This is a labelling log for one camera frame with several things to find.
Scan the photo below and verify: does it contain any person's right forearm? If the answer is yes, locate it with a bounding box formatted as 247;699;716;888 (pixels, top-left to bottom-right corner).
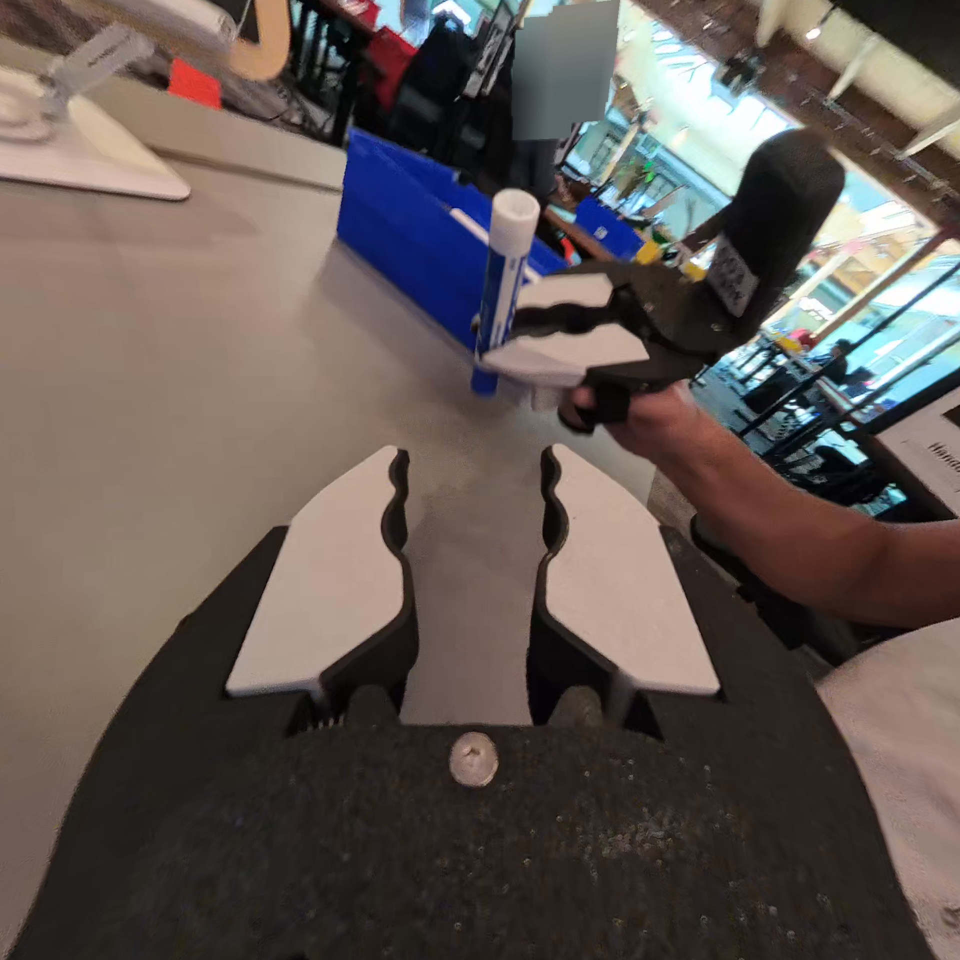
675;420;960;633

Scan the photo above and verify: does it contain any blue and white tube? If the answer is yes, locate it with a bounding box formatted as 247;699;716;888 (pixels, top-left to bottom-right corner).
470;187;541;399

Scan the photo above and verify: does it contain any orange traffic cone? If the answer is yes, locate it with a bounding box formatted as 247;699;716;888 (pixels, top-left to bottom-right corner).
167;57;224;111

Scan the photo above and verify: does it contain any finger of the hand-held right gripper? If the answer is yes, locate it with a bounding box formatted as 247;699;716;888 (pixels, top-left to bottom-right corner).
511;270;625;339
478;327;654;413

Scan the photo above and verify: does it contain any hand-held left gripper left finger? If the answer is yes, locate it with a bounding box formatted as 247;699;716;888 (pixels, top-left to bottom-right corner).
223;446;420;725

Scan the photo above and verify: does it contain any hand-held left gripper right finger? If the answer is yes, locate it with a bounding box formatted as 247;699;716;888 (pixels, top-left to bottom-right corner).
528;442;723;724

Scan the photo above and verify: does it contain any person's right hand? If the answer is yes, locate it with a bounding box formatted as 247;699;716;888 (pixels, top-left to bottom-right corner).
558;378;723;481

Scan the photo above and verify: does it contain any blue plastic bin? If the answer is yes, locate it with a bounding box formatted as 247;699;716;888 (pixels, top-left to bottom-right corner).
336;126;575;355
576;197;648;261

